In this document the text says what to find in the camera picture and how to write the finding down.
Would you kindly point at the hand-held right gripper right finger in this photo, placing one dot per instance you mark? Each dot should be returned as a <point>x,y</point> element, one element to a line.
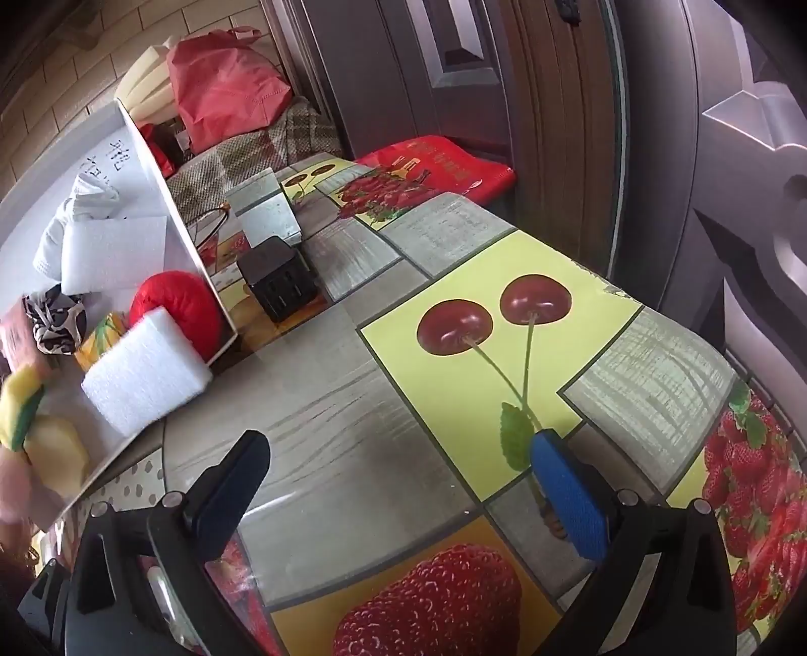
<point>567,498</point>

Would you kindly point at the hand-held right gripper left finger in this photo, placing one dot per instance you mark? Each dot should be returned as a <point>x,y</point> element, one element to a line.
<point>224,498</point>

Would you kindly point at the yellow octagonal sponge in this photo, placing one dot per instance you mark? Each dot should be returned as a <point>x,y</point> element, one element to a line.
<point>60,454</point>

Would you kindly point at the yellow tissue pack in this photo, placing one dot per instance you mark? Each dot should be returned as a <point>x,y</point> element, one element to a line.
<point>101,337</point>

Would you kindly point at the white cardboard box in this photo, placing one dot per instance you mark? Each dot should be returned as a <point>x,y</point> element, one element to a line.
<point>142,183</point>

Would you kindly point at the red soft ball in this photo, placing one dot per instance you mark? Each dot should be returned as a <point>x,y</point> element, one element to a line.
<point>183,303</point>

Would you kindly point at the large white foam block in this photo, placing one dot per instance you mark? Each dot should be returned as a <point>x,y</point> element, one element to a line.
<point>142,378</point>

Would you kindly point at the pink fluffy item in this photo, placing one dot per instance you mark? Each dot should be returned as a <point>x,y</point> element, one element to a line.
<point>9,492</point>

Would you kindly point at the yellow and green sponge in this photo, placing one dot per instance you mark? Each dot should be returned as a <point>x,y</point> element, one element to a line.
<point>19,403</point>

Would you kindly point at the black power cube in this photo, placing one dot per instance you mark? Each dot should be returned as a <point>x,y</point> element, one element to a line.
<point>280,277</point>

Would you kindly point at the black and white scrunchie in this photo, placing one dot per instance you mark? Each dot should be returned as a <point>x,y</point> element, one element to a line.
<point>57,318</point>

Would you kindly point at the thin white foam block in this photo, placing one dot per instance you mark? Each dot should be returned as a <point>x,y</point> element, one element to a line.
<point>113,252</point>

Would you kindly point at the white cloth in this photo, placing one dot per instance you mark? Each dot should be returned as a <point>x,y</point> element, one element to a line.
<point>85,195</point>

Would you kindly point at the red printed bag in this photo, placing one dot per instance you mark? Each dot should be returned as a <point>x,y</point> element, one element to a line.
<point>441,164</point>

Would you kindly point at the coral fabric bag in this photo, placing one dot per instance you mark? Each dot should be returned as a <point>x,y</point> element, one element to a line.
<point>227,88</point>

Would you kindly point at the cream foam bundle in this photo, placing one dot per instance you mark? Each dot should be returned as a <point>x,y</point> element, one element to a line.
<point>148,82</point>

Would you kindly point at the purple panel door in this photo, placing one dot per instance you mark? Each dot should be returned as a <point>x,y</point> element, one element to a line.
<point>391,63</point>

